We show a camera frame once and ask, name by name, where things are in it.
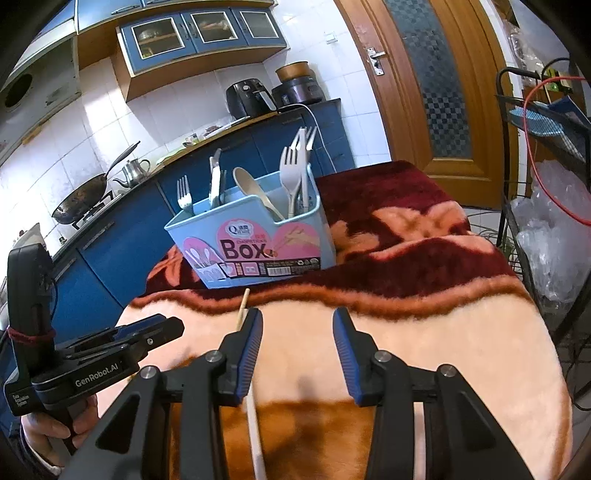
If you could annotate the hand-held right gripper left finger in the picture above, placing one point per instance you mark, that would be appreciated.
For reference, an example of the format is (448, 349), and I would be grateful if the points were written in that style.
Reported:
(247, 364)

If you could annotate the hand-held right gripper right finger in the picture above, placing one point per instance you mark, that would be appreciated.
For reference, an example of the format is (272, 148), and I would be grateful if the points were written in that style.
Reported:
(346, 364)

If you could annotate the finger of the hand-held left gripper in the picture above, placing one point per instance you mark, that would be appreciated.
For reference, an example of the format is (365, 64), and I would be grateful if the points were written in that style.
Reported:
(157, 337)
(138, 326)

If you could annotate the wooden chopstick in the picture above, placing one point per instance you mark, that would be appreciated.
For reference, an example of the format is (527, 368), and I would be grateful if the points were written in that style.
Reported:
(243, 309)
(256, 438)

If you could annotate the blue plastic utensil box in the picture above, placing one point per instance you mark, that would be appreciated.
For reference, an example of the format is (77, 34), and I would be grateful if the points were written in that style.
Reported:
(249, 258)

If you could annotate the metal fork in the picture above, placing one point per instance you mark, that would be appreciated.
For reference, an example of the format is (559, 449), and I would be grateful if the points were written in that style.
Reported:
(184, 196)

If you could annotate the metal knife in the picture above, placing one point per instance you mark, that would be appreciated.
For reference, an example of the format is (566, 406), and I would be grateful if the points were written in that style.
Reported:
(215, 180)

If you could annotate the grey plastic fork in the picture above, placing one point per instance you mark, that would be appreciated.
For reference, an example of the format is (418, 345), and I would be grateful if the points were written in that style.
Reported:
(290, 175)
(305, 147)

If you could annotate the person's left hand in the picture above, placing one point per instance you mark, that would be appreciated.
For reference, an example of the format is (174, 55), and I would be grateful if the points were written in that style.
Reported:
(41, 427)

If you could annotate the red elastic band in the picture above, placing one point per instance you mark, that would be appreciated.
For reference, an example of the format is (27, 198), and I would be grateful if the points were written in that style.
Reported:
(30, 336)

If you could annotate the red and cream floral blanket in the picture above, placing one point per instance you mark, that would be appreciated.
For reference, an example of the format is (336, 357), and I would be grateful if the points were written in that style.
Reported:
(438, 332)

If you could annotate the black wok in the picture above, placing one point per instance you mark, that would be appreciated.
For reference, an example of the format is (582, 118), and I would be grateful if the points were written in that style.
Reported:
(78, 203)

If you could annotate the blue kitchen cabinet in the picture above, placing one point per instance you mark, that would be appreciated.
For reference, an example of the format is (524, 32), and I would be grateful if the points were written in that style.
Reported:
(138, 217)

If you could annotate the metal kettle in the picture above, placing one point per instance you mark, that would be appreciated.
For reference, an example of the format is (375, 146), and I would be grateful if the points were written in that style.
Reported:
(134, 173)

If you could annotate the wooden spoon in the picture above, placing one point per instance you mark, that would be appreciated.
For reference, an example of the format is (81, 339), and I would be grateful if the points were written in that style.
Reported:
(251, 184)

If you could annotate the range hood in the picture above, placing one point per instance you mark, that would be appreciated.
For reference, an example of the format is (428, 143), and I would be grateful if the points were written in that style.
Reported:
(32, 97)

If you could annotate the black metal rack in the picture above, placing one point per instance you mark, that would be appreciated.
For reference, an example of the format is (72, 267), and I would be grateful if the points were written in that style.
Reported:
(508, 221)

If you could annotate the clear plastic bag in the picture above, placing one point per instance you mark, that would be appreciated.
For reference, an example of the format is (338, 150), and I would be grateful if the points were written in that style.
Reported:
(554, 230)

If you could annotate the black air fryer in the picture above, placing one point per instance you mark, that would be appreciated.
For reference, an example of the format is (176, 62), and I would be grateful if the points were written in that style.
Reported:
(244, 99)

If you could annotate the dark rice cooker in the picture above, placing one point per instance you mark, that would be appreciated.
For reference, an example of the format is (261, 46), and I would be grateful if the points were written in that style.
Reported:
(298, 92)

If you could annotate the wooden door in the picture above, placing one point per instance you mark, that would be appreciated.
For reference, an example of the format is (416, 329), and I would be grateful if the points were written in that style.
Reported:
(406, 92)

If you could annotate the brown wooden pot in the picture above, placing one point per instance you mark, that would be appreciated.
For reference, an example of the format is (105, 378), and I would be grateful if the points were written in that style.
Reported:
(295, 70)

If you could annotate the blue mesh board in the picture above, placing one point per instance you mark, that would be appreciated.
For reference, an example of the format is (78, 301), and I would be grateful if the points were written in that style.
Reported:
(545, 122)

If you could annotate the green circuit board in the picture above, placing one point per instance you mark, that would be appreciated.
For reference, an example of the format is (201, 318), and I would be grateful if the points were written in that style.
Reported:
(558, 79)

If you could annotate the blue wall cabinet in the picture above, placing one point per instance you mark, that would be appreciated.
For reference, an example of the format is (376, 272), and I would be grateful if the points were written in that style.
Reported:
(184, 41)

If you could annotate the white light switch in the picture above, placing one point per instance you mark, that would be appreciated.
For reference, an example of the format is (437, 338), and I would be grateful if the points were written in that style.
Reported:
(331, 38)

